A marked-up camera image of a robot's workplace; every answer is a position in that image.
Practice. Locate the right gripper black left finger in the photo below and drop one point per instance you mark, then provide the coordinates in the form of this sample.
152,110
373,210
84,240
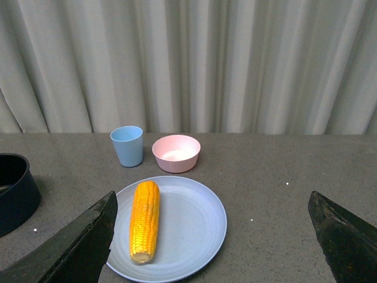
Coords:
77,253

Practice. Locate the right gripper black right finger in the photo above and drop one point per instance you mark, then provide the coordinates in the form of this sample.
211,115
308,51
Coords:
347,241

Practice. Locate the yellow corn cob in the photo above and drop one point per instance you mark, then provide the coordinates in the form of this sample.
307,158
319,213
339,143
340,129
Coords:
144,222

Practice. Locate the dark blue saucepan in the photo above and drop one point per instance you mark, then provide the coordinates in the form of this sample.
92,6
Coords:
20,196

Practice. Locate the light blue plate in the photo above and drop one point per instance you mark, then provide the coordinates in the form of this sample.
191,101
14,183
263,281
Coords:
193,225

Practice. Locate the light blue cup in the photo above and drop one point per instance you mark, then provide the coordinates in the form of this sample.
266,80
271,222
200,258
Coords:
128,145

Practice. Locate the pink bowl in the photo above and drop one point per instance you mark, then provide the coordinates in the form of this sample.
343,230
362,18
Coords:
176,153

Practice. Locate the white curtain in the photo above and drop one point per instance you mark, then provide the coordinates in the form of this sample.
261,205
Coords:
268,67

